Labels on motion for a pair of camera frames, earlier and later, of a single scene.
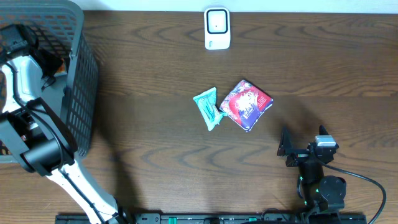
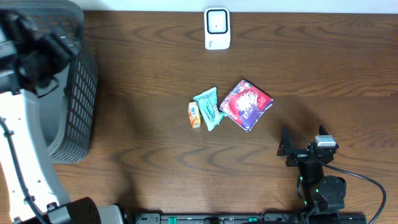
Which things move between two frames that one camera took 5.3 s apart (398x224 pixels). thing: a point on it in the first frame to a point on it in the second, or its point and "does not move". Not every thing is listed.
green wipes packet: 207,101 does not move
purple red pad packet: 245,105 does not move
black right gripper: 302,154 does not move
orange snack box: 61,70 to 194,115
